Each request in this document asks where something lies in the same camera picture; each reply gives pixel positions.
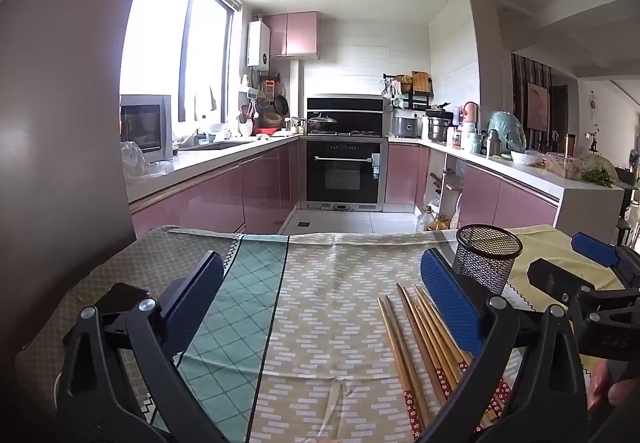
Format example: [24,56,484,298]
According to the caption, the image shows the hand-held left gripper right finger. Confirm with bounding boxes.
[420,248,591,443]

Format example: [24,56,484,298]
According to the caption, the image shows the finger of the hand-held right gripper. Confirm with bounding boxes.
[527,259,640,324]
[571,232,640,289]

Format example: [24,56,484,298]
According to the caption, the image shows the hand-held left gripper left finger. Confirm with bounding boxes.
[55,252,231,443]

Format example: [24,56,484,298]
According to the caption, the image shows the black mesh utensil holder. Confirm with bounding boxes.
[452,223,524,296]

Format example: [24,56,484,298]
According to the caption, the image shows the bundle of wooden chopsticks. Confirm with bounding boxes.
[376,283,516,439]

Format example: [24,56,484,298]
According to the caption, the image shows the person's right hand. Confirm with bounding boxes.
[587,362,640,416]

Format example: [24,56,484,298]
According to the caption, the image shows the green leafy vegetables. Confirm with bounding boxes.
[582,167,617,188]

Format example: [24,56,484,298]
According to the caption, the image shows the clear food container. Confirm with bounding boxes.
[545,152,586,180]

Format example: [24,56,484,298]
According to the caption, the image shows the pink base cabinet row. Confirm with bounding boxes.
[387,143,560,230]
[127,137,301,238]

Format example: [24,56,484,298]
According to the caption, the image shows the white bowl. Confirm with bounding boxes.
[510,150,544,167]

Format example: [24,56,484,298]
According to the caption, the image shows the patterned tablecloth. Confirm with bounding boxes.
[14,223,626,443]

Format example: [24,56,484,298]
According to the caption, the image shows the teal translucent cover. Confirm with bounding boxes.
[487,110,527,159]

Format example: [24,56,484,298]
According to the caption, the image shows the clear plastic bag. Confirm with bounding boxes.
[121,140,173,184]

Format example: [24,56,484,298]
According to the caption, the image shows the built-in black oven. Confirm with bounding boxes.
[299,136,390,213]

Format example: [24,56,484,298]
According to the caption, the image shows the stainless steamer pot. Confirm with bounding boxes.
[426,116,454,144]

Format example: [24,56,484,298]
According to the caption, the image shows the silver rice cooker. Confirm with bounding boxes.
[392,116,422,139]

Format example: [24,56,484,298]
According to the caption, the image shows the silver microwave oven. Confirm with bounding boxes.
[120,94,174,165]

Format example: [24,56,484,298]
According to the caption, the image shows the black range hood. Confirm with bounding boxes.
[306,94,385,135]

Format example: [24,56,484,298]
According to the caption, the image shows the black wok with lid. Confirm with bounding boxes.
[306,113,339,134]

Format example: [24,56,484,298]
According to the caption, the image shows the kitchen window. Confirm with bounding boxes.
[120,0,236,134]

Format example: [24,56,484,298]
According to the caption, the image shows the white water heater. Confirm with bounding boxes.
[247,20,271,70]

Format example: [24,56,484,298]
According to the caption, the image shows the framed wall picture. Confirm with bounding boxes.
[526,82,551,132]

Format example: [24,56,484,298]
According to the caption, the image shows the black wall rack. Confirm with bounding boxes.
[383,72,434,110]

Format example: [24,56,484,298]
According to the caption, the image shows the pink wall cabinet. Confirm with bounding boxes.
[263,12,320,59]

